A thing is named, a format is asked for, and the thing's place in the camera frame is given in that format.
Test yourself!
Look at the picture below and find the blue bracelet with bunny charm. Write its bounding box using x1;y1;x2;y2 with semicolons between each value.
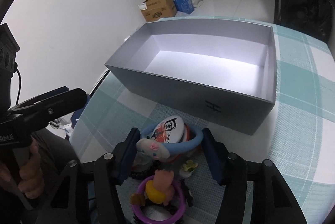
135;122;205;161

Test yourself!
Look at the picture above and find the small yellow flower charm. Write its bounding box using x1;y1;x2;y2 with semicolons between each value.
182;160;198;173

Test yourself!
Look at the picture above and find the purple bracelet with pig charm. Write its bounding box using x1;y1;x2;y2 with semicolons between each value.
130;169;185;224

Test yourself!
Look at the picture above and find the person's left hand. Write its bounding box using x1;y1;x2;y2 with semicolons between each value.
0;135;45;200

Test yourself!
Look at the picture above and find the teal checked tablecloth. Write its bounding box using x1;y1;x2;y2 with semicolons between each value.
70;18;334;223

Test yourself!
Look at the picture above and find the grey open cardboard box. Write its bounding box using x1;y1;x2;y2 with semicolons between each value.
106;18;277;135

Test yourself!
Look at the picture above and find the brown cardboard box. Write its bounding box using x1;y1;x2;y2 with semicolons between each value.
139;0;177;22

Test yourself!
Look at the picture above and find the black hanging garment bag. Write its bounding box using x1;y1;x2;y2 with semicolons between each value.
274;0;334;44

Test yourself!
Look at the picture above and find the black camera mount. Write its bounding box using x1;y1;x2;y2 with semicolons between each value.
0;23;20;113

